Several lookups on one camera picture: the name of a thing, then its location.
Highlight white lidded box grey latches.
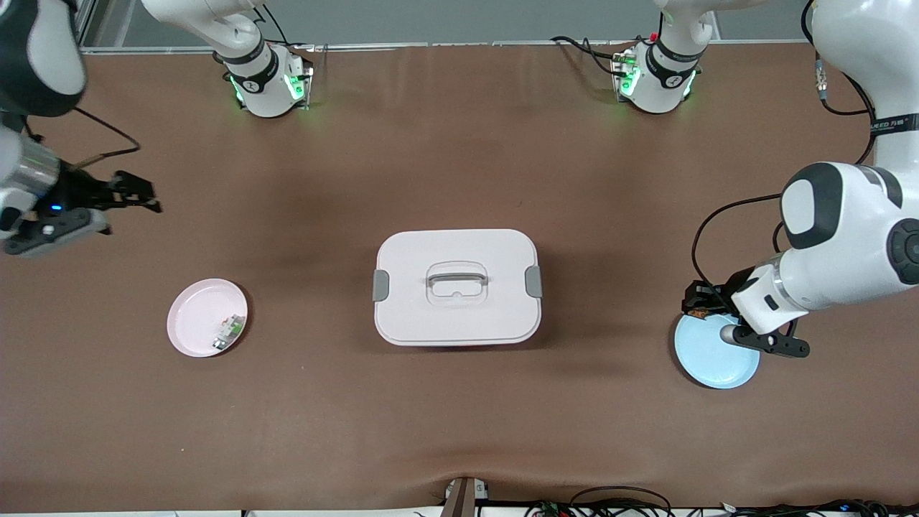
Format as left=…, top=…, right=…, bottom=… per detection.
left=372, top=228, right=544, bottom=348

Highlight light blue round plate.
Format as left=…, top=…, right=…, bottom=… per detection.
left=673, top=309, right=760, bottom=390

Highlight pale pink round plate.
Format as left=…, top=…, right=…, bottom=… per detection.
left=167, top=278, right=249, bottom=358

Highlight brown table mat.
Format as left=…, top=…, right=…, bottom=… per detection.
left=0, top=39, right=919, bottom=514

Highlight green white push-button switch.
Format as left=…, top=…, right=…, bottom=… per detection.
left=212, top=314, right=247, bottom=351

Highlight aluminium frame profile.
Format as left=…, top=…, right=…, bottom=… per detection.
left=74, top=0, right=101, bottom=55

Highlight black looped cable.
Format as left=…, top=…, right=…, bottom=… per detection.
left=571, top=486, right=673, bottom=517

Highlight black right base cable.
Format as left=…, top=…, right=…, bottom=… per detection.
left=258, top=4, right=289, bottom=46

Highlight black base cable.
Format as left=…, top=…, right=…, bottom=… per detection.
left=549, top=34, right=620, bottom=76
left=258, top=4, right=289, bottom=46

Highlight black cable bundle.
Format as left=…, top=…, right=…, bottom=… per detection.
left=718, top=498, right=919, bottom=517

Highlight black cable with silver connector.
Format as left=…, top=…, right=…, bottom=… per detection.
left=801, top=0, right=879, bottom=167

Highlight black left base cable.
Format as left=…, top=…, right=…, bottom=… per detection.
left=549, top=34, right=620, bottom=76

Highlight silver table edge rail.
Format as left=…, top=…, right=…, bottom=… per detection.
left=79, top=39, right=812, bottom=57

